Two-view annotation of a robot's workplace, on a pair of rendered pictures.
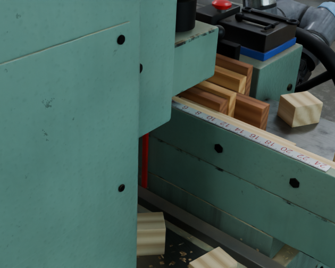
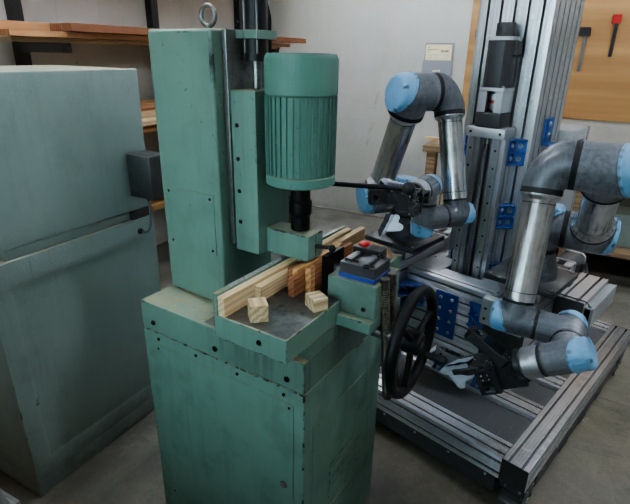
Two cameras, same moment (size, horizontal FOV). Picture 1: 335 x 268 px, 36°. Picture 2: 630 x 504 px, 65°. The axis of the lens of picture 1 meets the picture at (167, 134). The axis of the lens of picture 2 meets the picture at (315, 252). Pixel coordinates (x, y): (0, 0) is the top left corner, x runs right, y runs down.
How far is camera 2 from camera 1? 1.37 m
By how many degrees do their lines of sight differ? 74
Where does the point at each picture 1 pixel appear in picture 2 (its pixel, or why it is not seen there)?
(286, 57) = (355, 284)
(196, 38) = (292, 234)
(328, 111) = not seen: outside the picture
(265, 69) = (332, 278)
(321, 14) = (561, 340)
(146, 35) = (244, 211)
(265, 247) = not seen: hidden behind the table
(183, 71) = (285, 245)
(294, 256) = not seen: hidden behind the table
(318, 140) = (293, 311)
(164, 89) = (254, 238)
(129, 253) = (219, 283)
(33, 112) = (187, 205)
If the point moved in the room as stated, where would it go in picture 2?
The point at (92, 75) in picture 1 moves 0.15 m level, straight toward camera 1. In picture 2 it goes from (201, 205) to (143, 208)
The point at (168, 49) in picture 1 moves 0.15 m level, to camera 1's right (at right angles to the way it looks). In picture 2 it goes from (254, 222) to (253, 242)
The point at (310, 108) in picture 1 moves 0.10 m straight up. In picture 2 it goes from (310, 299) to (310, 261)
